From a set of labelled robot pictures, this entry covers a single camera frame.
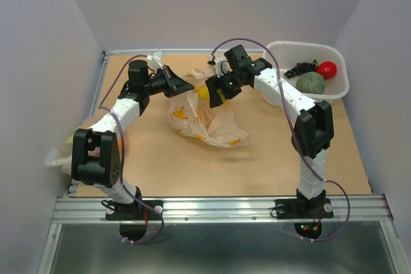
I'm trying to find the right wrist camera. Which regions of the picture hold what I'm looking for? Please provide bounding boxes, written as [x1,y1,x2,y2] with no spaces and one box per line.
[207,55,231,77]

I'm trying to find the filled plastic bag at left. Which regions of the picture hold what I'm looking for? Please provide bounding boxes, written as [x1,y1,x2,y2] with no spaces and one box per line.
[44,116,123,178]

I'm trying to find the black fake grape bunch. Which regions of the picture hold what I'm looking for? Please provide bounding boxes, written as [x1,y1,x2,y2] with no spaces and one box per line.
[284,60,319,79]

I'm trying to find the green fake melon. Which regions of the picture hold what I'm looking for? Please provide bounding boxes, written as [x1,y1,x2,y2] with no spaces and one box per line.
[295,72,326,94]

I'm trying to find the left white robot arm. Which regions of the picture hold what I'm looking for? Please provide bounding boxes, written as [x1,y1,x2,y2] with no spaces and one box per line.
[71,60,194,219]

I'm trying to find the purple cable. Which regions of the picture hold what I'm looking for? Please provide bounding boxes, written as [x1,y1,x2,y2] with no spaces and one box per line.
[210,37,351,243]
[98,54,164,245]

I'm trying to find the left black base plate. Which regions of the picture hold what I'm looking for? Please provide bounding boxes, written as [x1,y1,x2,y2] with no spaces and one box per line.
[101,199,165,243]

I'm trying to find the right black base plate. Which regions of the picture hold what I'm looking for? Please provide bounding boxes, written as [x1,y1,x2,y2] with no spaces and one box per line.
[271,199,335,243]

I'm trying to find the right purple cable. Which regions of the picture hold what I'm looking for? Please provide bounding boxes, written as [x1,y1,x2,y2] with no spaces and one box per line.
[210,37,351,243]

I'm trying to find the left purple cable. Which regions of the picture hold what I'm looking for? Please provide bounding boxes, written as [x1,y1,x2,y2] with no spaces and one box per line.
[98,54,164,245]

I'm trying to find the yellow fake lemon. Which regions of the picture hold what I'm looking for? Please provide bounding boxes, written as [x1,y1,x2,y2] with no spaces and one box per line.
[197,85,226,103]

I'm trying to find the white plastic bin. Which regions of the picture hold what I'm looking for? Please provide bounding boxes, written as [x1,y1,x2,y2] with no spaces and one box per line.
[263,41,349,103]

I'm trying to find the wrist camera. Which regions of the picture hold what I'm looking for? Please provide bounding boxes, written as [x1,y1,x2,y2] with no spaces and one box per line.
[207,55,231,77]
[146,49,164,73]

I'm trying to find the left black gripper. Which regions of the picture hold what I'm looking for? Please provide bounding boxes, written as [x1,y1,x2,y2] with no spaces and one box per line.
[144,65,194,98]

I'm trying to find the red fake apple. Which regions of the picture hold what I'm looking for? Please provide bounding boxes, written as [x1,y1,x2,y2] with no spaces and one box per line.
[317,61,338,80]

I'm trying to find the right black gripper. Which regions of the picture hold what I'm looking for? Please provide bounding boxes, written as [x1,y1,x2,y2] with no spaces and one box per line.
[205,69,243,108]

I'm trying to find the aluminium rail frame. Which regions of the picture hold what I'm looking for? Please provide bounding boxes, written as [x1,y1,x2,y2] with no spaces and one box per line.
[37,49,399,274]

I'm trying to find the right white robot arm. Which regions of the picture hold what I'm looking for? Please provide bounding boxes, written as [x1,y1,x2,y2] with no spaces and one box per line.
[205,45,334,219]

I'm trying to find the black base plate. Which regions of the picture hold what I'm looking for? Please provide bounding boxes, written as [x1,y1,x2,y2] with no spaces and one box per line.
[271,199,335,243]
[101,199,165,243]

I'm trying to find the translucent banana-print plastic bag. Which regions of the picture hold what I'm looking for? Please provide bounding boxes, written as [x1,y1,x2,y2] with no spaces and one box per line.
[168,67,251,149]

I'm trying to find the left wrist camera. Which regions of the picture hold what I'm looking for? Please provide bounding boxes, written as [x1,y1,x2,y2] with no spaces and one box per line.
[146,49,164,73]

